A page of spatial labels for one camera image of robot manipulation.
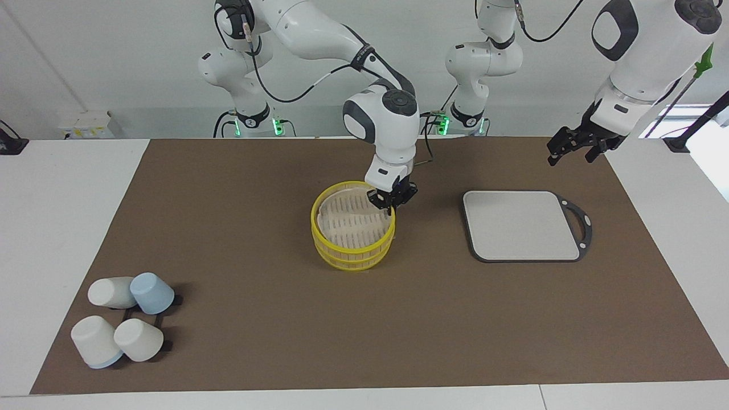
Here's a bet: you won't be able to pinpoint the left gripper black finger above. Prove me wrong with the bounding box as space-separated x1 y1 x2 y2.
547 128 588 167
585 136 622 164

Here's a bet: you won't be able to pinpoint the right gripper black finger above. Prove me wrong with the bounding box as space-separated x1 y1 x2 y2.
367 190 395 216
394 182 419 207

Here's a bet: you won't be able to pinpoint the yellow bamboo steamer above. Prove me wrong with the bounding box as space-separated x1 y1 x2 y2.
310 181 396 272

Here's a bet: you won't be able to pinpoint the thin grey rod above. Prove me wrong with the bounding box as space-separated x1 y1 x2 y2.
649 73 700 137

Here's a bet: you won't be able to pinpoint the grey cutting board black rim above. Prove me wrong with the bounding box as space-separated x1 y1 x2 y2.
461 190 593 263

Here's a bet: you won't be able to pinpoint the green clamp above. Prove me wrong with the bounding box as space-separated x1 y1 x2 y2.
689 41 715 78

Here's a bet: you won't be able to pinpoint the brown table mat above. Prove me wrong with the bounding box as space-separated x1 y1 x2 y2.
30 137 729 395

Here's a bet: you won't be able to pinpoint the light blue cup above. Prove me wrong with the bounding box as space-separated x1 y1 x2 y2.
130 272 175 315

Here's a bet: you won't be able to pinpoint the plain white cup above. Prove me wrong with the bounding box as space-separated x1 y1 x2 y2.
113 318 165 363

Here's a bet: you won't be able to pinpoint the white cup lying sideways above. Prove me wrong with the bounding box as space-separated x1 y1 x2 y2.
88 277 137 309

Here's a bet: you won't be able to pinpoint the white box with labels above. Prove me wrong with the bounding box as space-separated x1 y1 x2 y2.
57 110 118 140

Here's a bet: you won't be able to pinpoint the white cup with blue rim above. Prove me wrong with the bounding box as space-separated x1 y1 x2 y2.
71 315 124 370

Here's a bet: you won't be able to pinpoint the black table clamp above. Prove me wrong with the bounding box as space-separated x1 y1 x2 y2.
0 120 29 155

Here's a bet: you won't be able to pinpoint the black camera stand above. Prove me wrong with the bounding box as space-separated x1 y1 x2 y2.
664 91 729 153

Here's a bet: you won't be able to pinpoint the black left base cable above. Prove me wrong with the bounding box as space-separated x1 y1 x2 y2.
419 85 457 136

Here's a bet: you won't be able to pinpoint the black base cable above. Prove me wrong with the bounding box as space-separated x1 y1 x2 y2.
213 110 237 138
419 85 457 136

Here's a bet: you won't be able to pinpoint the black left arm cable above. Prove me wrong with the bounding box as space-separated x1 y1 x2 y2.
515 0 585 44

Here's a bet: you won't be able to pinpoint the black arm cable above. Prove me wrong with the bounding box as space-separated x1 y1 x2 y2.
214 3 435 167
515 0 585 44

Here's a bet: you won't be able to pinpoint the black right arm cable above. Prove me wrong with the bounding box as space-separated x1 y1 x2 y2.
214 3 435 167

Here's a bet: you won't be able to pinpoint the black right base cable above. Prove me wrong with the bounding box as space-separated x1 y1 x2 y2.
213 110 237 138

